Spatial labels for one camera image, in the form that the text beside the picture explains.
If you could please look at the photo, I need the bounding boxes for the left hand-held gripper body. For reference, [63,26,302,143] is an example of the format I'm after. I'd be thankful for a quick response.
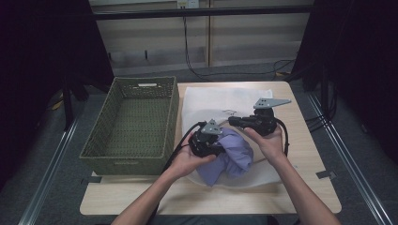
[187,118,225,158]

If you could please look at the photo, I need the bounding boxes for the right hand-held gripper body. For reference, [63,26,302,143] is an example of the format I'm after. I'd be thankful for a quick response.
[245,97,292,137]

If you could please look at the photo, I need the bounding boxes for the purple cloth garment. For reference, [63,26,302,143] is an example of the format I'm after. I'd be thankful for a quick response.
[196,126,255,188]

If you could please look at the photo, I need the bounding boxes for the white cloth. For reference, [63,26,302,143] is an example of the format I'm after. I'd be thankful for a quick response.
[180,86,283,189]

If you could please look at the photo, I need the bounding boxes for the green woven basket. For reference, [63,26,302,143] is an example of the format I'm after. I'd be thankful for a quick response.
[79,76,180,176]

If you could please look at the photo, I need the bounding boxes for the person's right hand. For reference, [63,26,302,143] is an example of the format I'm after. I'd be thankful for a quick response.
[243,125,287,165]

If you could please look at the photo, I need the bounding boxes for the person's left hand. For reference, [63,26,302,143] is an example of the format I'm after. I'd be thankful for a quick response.
[168,133,218,180]

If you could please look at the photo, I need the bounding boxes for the person's grey clothing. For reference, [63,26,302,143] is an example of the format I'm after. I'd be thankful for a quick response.
[154,215,280,225]

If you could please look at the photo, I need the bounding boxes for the grey tape mark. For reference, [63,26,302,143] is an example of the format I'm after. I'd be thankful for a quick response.
[314,170,338,180]
[80,175,103,186]

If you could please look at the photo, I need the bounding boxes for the black curtain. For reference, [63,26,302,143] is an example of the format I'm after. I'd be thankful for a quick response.
[290,0,398,165]
[0,0,115,190]

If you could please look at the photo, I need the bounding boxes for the black horizontal bar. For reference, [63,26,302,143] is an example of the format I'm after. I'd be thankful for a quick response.
[93,5,314,21]

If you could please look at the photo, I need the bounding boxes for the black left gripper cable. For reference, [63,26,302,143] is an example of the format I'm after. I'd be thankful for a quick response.
[149,121,208,225]

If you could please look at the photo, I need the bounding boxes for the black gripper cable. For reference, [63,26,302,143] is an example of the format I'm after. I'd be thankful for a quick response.
[149,121,208,225]
[273,117,291,158]

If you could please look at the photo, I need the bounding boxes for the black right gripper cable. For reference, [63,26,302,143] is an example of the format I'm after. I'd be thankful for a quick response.
[273,117,291,158]

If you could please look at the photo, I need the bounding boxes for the black floor cables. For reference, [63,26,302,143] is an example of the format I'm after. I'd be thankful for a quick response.
[304,79,339,133]

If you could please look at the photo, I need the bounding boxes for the black wall cable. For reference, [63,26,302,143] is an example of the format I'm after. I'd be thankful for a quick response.
[182,16,296,83]

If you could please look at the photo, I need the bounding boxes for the aluminium floor rail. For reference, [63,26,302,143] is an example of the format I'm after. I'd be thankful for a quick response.
[307,92,394,225]
[18,116,80,225]

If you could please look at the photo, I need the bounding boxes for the white wall power outlet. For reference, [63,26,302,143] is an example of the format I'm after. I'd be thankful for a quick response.
[176,0,200,9]

